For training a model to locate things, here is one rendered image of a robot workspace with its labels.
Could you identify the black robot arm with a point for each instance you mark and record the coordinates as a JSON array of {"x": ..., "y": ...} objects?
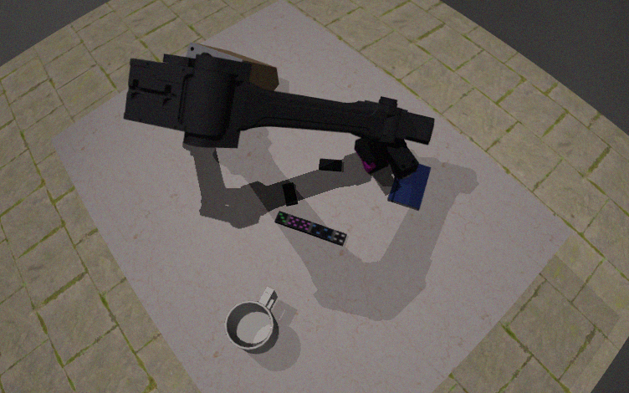
[{"x": 199, "y": 104}]

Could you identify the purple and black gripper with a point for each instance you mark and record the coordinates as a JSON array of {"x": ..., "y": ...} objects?
[{"x": 362, "y": 149}]

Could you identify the black domino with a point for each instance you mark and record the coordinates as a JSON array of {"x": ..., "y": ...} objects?
[
  {"x": 379, "y": 166},
  {"x": 310, "y": 228},
  {"x": 288, "y": 220},
  {"x": 289, "y": 194},
  {"x": 333, "y": 236},
  {"x": 330, "y": 165}
]

